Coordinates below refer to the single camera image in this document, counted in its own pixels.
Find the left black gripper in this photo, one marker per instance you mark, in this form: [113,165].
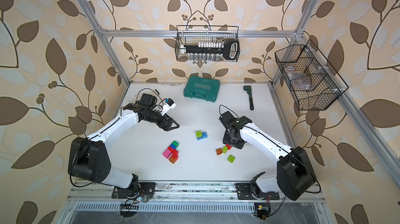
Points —
[166,127]

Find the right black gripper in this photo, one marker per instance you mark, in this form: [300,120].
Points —
[238,145]

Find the lime green small lego brick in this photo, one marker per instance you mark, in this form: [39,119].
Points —
[231,159]

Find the green square lego brick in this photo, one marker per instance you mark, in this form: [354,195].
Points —
[175,144]

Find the red long lego brick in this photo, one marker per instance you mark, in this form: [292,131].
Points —
[173,151]

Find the pink lego brick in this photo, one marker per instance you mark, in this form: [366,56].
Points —
[167,153]

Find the blue long lego brick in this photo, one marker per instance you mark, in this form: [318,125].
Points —
[204,136]

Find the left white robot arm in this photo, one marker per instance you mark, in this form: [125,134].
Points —
[89,159]

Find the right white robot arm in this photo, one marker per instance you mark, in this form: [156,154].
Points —
[294,172]

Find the brown lego brick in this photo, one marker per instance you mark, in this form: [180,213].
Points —
[219,151]

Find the green plastic tool case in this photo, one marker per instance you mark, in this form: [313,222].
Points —
[202,88]

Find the green black wrench tool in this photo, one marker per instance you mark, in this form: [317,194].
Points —
[248,90]

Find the small circuit board right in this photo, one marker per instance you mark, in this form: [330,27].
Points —
[262,210]

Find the small circuit board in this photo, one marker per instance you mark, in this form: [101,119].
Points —
[262,210]
[130,207]

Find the plastic bag in basket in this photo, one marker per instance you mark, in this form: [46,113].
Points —
[299,81]

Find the black white socket tool set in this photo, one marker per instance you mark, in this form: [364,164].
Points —
[225,50]

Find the small circuit board left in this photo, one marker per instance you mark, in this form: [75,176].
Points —
[130,207]

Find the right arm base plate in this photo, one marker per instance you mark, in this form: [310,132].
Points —
[250,191]

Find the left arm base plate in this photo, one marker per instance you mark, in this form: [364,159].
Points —
[141,189]

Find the black wire basket centre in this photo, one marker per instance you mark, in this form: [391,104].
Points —
[190,34]

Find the black wire basket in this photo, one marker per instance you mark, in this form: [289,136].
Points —
[190,34]
[311,78]

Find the black wire basket right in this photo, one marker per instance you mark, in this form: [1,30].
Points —
[311,78]

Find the aluminium front rail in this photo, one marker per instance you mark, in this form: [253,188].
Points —
[165,191]

